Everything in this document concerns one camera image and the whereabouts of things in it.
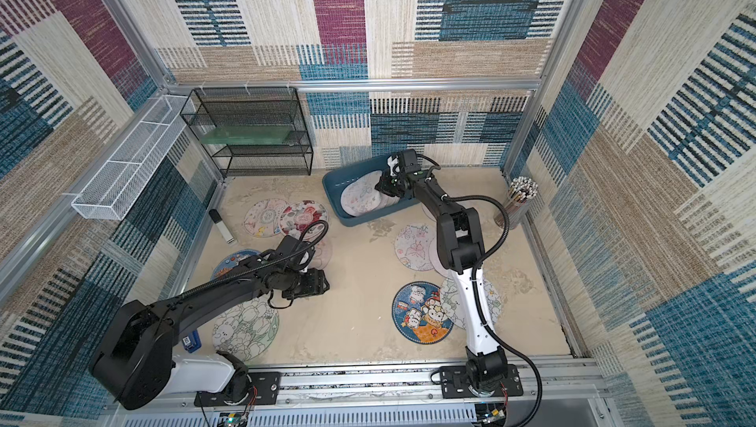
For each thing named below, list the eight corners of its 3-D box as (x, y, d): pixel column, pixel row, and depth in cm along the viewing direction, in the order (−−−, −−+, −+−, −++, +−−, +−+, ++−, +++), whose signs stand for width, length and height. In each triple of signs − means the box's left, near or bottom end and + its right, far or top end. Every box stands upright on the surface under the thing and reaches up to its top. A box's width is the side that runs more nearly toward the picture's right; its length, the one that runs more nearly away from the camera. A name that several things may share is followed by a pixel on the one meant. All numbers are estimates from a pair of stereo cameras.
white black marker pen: (228, 245, 102) (222, 237, 98) (213, 219, 109) (207, 210, 105) (235, 241, 103) (229, 233, 99) (220, 215, 110) (213, 207, 106)
